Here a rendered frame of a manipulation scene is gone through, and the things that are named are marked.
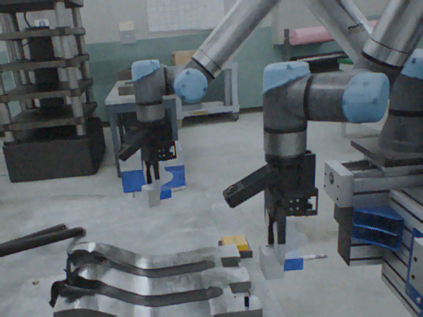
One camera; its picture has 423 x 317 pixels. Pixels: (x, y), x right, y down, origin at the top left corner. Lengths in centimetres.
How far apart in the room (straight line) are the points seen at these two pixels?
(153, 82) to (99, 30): 609
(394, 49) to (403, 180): 50
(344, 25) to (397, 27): 47
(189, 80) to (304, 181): 38
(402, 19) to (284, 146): 26
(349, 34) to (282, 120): 57
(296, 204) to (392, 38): 31
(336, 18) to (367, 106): 59
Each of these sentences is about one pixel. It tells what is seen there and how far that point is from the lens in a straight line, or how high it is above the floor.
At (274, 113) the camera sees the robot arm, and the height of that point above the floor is 123.
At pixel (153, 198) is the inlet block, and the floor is 93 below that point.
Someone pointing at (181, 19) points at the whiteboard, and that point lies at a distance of 723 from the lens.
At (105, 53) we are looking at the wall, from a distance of 725.
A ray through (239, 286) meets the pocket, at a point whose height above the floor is 88.
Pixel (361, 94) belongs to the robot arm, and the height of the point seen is 126.
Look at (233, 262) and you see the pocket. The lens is 100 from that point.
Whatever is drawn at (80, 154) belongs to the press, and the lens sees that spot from 478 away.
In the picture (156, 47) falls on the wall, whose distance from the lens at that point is 722.
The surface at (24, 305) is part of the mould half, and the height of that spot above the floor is 86.
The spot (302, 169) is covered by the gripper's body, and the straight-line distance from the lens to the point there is 81.
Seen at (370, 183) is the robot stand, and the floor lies 97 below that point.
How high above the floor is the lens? 137
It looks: 22 degrees down
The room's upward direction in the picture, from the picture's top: 5 degrees counter-clockwise
